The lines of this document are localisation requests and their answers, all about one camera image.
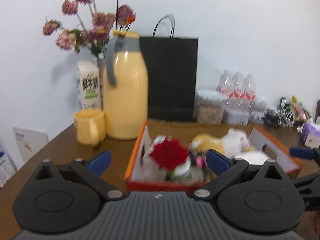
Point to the plush alpaca toy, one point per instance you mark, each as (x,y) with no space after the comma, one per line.
(234,142)

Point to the colourful snack packet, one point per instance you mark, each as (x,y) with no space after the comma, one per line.
(301,112)

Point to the orange cardboard box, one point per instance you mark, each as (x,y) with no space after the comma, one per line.
(144,174)

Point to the yellow mug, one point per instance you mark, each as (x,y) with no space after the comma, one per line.
(90,126)

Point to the white booklet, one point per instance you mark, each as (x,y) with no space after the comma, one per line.
(30,141)

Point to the purple tissue pack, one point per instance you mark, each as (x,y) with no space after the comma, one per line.
(310,135)

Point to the white milk carton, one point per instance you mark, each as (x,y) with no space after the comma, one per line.
(88,85)

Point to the yellow thermos jug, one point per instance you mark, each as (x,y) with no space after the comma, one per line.
(125,86)

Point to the water bottle left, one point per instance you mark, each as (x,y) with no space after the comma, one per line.
(223,85)

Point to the water bottle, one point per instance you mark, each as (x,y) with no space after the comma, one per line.
(250,92)
(223,85)
(238,89)

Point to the water bottle right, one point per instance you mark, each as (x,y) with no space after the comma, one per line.
(250,92)

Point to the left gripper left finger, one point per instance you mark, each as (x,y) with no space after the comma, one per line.
(88,173)

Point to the blue white carton box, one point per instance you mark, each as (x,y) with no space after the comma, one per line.
(7,169)

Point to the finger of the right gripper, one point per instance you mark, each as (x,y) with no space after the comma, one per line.
(302,153)

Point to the clear container with seeds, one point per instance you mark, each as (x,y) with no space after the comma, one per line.
(209,107)

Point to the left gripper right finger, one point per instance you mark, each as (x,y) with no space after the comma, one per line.
(228,173)

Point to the red rose flower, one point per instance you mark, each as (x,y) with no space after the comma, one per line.
(169,154)

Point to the white tin box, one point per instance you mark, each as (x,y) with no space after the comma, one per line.
(235,117)

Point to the water bottle middle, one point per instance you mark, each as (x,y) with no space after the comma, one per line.
(238,89)

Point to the dried pink flower bouquet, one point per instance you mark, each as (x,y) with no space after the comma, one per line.
(94,38)

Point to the black paper bag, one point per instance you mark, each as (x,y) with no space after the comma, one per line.
(172,67)

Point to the white robot speaker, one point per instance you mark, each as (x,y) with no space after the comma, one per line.
(258,110)

